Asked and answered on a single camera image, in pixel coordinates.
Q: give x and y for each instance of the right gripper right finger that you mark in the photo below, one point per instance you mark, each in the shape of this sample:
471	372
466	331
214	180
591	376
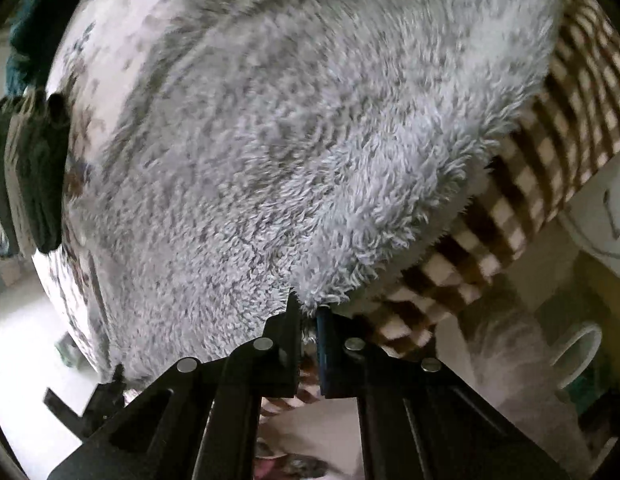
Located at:
418	419

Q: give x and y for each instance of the grey fluffy fleece pants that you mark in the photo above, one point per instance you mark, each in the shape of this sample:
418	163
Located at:
291	147

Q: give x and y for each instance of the dark teal velvet robe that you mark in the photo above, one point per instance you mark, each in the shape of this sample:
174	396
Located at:
34	36

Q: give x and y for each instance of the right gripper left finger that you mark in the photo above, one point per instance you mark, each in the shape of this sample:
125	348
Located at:
197	420

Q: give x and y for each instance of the stack of folded clothes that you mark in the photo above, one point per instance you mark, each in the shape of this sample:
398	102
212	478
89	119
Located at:
34	136

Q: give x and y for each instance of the floral bed blanket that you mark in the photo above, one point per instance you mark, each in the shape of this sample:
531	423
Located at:
562	136

